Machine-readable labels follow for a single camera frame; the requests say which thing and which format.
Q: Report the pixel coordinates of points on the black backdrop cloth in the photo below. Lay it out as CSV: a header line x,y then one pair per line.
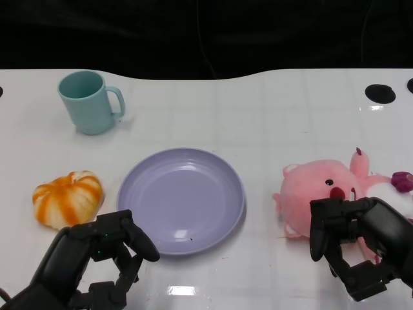
x,y
129,32

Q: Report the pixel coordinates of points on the teal plastic mug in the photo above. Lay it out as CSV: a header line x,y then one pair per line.
x,y
87,113

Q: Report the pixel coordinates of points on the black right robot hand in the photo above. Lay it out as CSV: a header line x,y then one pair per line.
x,y
380,232

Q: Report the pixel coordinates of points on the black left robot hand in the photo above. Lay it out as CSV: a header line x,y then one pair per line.
x,y
74,252

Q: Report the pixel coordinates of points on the pink plush doll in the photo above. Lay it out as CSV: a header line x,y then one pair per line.
x,y
309,187

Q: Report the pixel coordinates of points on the orange white striped pumpkin toy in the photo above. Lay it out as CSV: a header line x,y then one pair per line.
x,y
64,200

